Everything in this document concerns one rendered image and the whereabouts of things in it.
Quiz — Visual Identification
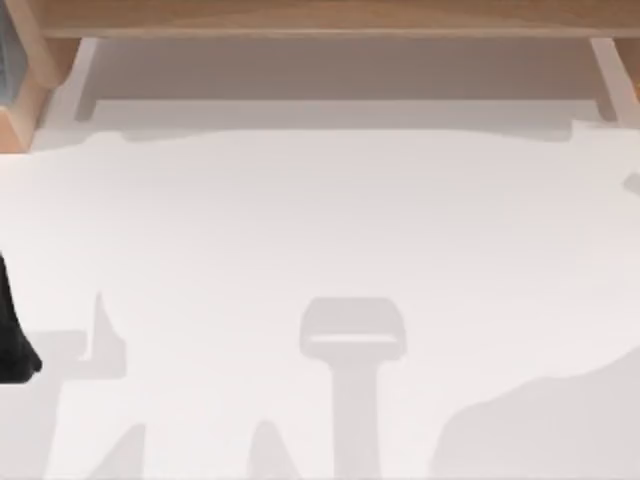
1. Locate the wooden cupboard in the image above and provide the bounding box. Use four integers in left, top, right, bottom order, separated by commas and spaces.
0, 0, 640, 126

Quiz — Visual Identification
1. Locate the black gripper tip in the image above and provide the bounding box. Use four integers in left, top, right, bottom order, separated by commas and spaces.
0, 253, 44, 387

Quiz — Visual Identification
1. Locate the pale wooden drawer front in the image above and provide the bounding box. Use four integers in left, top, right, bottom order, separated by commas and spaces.
0, 0, 80, 155

